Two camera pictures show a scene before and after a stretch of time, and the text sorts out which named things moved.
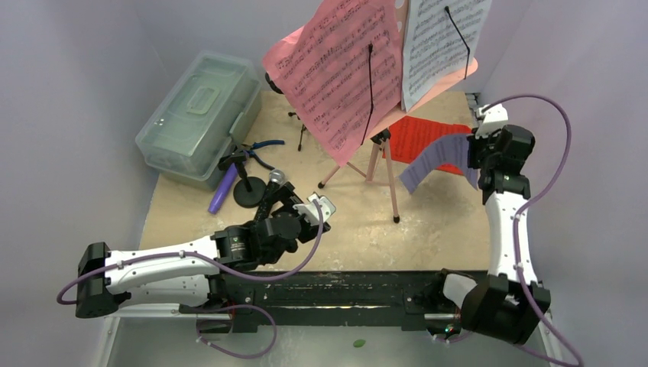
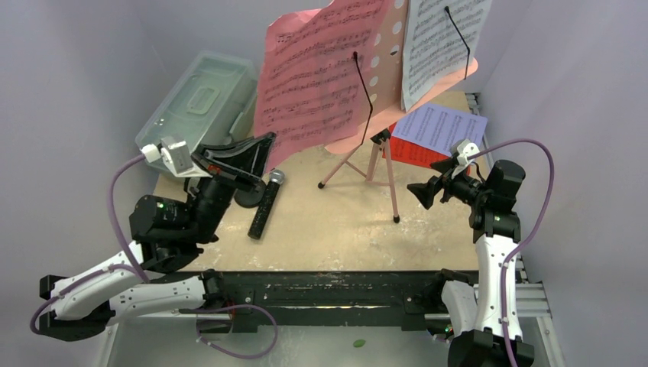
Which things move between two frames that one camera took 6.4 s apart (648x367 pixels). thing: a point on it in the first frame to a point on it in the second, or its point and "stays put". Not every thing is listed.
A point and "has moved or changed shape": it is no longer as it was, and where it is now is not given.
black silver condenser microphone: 276,177 stays put
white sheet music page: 442,38 stays put
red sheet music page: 410,135 to 409,152
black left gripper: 287,197 to 240,164
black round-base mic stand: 249,191 stays put
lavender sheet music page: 451,148 has moved or changed shape
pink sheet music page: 342,69 has moved or changed shape
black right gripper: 478,154 to 446,183
